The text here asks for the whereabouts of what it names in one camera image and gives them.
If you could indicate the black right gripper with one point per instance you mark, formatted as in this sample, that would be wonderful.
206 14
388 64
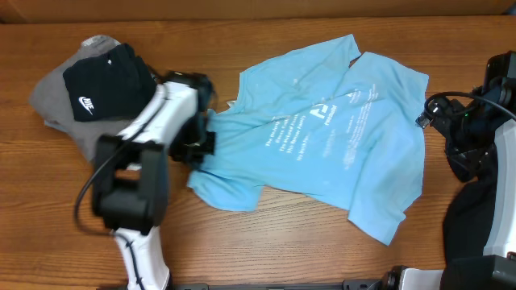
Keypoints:
468 156

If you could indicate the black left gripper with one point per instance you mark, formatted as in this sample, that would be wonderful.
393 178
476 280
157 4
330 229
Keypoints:
193 156

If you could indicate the light blue printed t-shirt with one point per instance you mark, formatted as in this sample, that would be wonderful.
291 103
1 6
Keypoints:
327 121

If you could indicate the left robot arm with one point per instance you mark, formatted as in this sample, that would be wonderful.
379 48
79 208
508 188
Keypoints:
131 172

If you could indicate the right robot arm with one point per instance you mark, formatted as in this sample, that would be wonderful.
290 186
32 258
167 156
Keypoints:
495 269

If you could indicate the black t-shirt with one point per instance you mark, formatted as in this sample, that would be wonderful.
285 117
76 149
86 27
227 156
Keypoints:
468 220

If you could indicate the folded black Nike garment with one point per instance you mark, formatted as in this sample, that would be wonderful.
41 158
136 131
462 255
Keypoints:
115 85

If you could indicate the folded grey garment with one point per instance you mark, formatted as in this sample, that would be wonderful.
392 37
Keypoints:
50 99

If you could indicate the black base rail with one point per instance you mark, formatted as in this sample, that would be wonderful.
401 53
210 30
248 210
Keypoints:
367 284

